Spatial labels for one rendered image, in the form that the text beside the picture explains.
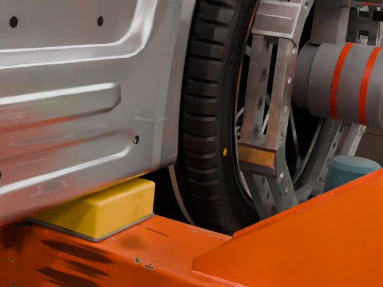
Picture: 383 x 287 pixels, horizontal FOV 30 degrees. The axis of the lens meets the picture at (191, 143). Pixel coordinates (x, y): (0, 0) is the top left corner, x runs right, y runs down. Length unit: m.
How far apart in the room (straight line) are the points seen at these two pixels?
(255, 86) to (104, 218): 0.33
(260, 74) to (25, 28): 0.44
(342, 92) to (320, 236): 0.52
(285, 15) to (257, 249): 0.40
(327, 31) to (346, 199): 0.60
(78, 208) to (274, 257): 0.25
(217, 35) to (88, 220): 0.34
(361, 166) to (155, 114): 0.39
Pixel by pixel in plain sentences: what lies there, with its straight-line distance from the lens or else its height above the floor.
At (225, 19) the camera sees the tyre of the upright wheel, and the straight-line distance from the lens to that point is 1.05.
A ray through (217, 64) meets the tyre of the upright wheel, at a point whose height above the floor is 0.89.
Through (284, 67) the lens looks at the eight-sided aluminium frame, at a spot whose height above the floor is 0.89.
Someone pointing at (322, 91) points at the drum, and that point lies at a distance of 1.25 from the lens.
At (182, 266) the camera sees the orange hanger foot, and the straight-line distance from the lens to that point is 0.84.
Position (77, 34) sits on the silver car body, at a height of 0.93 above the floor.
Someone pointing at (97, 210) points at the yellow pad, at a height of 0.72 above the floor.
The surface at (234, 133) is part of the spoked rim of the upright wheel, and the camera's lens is 1.14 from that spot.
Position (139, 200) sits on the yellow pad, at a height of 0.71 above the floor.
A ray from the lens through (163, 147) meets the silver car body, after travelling 0.96.
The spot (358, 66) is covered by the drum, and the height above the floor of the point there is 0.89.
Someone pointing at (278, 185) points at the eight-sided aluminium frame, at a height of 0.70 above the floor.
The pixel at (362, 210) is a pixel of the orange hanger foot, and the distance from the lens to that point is 0.73.
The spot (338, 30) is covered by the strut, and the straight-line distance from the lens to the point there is 1.29.
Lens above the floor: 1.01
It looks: 13 degrees down
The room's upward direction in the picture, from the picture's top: 6 degrees clockwise
